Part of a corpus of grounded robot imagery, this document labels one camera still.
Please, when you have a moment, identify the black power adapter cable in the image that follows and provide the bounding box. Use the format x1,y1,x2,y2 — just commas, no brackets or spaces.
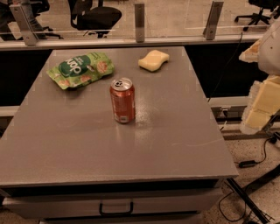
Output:
238,136,278,169

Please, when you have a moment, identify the red coke can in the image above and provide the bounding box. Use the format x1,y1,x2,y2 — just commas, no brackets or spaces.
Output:
109,77,136,123

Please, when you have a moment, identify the green rice chip bag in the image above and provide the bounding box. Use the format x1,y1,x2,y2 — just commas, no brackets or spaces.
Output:
47,52,115,90

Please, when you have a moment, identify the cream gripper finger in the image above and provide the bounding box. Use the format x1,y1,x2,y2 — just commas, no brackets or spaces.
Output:
240,75,280,135
239,39,261,63

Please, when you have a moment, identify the black office chair right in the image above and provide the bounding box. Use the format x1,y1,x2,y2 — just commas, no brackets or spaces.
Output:
234,0,280,32

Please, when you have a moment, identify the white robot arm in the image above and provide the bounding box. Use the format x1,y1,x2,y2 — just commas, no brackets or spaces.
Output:
239,18,280,135

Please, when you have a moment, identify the yellow sponge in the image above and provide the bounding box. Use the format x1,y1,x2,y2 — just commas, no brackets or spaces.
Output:
138,50,170,72

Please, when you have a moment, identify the black floor cable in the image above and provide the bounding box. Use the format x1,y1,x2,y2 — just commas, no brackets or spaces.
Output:
218,189,249,223

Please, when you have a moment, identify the metal bracket left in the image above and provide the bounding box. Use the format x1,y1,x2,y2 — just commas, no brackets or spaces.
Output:
10,4,38,46

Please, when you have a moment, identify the grey drawer with black handle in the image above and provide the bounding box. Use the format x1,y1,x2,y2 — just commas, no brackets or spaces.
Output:
3,188,221,219

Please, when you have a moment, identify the metal bracket middle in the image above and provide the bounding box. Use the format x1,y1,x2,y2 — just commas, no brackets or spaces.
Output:
135,3,144,43

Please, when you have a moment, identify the metal bracket right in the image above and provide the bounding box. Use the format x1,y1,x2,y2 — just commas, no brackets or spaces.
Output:
203,1,223,40

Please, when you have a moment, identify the black office chair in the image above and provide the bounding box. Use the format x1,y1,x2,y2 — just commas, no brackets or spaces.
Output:
67,0,122,39
234,0,280,32

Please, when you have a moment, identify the metal bracket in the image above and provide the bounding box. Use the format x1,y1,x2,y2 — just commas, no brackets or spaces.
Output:
10,4,38,46
135,3,144,43
203,1,223,40

